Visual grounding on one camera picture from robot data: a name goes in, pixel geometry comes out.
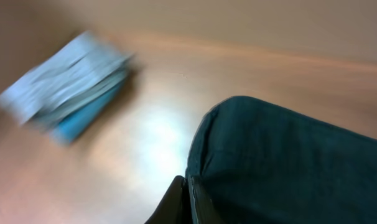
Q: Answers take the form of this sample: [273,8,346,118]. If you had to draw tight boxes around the folded grey trousers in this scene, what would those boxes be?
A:
[0,32,131,128]

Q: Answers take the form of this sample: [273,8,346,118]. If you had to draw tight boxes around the folded blue jeans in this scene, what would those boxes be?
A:
[50,80,126,145]

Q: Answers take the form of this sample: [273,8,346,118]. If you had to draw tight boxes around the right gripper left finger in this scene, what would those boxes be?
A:
[145,175,186,224]

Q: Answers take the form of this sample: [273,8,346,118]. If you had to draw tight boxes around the black shorts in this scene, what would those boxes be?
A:
[186,96,377,223]

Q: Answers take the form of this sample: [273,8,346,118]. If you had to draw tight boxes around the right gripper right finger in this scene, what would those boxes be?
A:
[190,176,225,224]

